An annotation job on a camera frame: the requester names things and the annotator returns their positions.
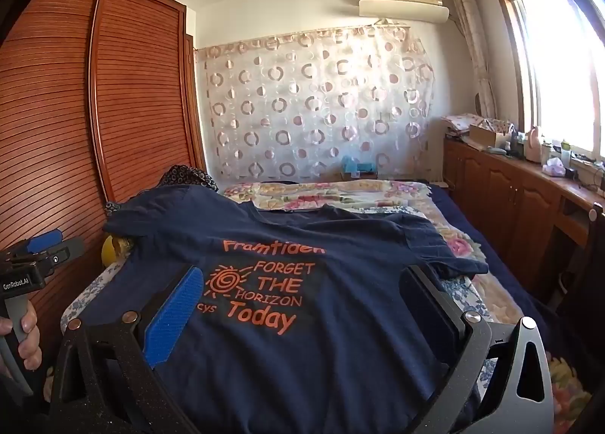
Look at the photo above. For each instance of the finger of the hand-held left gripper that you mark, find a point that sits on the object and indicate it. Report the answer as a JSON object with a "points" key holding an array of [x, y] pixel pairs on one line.
{"points": [[66, 252], [45, 243]]}

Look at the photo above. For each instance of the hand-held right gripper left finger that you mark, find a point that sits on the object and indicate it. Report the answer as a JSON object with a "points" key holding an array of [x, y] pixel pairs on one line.
{"points": [[174, 308]]}

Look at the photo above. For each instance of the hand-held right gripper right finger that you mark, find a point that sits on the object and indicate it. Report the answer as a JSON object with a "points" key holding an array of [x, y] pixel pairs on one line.
{"points": [[432, 311]]}

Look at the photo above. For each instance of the navy printed t-shirt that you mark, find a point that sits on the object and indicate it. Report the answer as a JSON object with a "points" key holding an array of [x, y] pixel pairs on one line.
{"points": [[293, 320]]}

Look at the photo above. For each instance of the person's left hand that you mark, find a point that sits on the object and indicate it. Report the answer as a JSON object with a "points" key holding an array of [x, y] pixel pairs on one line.
{"points": [[29, 334]]}

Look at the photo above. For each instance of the yellow cloth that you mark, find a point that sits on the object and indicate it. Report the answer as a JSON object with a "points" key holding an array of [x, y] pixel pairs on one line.
{"points": [[116, 249]]}

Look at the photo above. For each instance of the navy bed sheet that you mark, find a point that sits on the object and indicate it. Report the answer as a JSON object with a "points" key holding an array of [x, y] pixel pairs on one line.
{"points": [[510, 249]]}

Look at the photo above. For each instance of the wooden slatted wardrobe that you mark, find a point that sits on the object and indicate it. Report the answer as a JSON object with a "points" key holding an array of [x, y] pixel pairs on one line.
{"points": [[94, 131]]}

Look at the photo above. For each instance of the wooden sideboard cabinet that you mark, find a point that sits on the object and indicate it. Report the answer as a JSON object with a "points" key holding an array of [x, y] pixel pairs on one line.
{"points": [[501, 197]]}

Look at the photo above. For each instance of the floral quilt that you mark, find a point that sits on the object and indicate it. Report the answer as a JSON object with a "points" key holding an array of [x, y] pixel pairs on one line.
{"points": [[331, 195]]}

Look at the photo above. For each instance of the blue toy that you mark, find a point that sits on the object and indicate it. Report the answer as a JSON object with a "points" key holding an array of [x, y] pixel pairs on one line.
{"points": [[359, 167]]}

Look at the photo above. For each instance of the cardboard box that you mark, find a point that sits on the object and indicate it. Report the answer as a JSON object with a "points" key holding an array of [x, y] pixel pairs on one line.
{"points": [[489, 133]]}

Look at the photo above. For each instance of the white crumpled tissue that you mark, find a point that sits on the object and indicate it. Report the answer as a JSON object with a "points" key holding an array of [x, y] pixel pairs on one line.
{"points": [[553, 167]]}

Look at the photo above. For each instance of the folded floral cloth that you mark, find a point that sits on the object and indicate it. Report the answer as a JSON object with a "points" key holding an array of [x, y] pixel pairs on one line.
{"points": [[458, 123]]}

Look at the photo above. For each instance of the pink bottle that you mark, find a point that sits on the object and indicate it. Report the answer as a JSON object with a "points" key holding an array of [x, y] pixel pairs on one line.
{"points": [[533, 145]]}

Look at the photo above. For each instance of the green-capped bottle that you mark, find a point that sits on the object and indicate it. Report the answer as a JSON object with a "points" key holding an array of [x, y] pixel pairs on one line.
{"points": [[566, 152]]}

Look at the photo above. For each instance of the sheer circle-patterned curtain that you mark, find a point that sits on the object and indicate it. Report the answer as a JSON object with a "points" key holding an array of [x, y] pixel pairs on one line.
{"points": [[312, 103]]}

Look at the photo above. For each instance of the beige window curtain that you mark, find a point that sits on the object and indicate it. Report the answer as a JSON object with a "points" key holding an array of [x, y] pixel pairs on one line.
{"points": [[475, 46]]}

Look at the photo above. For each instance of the window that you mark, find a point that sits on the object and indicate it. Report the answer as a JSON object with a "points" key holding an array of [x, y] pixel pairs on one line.
{"points": [[562, 65]]}

